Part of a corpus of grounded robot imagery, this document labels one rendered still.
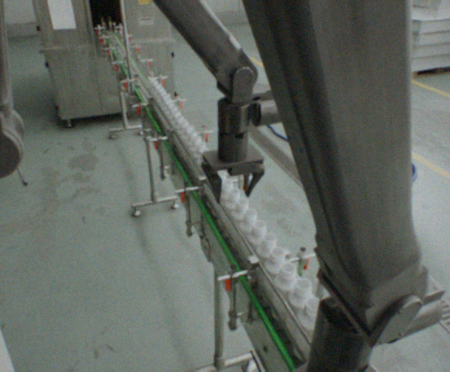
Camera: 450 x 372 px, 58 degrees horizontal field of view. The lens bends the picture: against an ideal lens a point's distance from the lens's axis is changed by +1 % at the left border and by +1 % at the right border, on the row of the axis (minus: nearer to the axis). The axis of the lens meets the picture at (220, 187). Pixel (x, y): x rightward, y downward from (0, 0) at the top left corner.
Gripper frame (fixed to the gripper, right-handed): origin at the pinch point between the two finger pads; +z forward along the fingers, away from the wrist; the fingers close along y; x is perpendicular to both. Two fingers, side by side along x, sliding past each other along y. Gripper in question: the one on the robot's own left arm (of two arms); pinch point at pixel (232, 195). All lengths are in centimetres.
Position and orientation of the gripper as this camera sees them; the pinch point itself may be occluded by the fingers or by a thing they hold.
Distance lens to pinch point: 79.1
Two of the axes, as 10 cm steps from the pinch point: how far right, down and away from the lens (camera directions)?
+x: 3.4, 5.0, -7.9
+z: 0.0, 8.4, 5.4
